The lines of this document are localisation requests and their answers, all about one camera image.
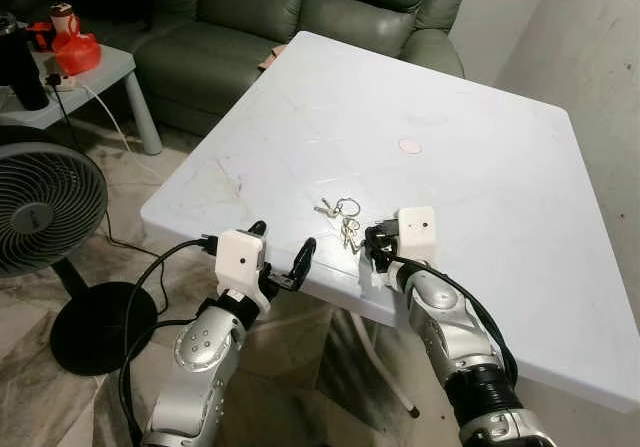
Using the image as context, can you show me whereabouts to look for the white table leg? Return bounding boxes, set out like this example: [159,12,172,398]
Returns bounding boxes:
[346,310,422,419]

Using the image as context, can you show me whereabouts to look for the green leather sofa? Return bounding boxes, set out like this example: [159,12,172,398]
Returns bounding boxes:
[133,0,477,138]

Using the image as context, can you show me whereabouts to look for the black standing fan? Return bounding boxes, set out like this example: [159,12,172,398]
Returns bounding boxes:
[0,125,163,377]

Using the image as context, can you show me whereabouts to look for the grey side table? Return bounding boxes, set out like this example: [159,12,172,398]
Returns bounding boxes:
[0,42,164,157]

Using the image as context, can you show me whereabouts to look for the white power strip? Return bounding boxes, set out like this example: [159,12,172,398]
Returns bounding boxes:
[44,71,80,92]

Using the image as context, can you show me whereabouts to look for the red plastic bag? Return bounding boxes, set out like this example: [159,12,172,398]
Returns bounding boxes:
[51,27,104,77]

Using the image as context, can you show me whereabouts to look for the black bottle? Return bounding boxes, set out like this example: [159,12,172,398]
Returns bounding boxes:
[0,15,50,112]

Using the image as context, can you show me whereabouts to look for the small orange black object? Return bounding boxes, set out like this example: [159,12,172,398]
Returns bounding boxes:
[27,21,55,51]

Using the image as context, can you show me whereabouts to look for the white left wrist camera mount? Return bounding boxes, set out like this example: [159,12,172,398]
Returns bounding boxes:
[214,229,267,295]

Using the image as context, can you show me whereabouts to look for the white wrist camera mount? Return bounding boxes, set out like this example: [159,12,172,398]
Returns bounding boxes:
[395,205,440,266]
[214,229,267,295]

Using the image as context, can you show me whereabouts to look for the silver keys on ring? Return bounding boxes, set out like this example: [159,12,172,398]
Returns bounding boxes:
[314,197,364,256]

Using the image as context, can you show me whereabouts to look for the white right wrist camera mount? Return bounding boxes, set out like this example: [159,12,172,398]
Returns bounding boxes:
[395,205,440,266]

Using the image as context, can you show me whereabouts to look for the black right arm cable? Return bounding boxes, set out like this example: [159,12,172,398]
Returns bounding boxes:
[385,255,519,384]

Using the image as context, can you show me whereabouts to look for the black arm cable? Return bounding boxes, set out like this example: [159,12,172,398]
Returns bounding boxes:
[118,235,219,444]
[385,255,519,384]

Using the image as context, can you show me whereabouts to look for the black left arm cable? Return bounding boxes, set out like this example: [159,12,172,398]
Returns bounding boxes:
[118,235,219,444]

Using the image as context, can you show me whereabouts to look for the black fan cable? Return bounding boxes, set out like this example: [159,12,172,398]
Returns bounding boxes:
[55,87,171,314]

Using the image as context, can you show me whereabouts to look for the white power cable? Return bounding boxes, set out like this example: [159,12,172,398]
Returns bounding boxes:
[76,83,153,173]

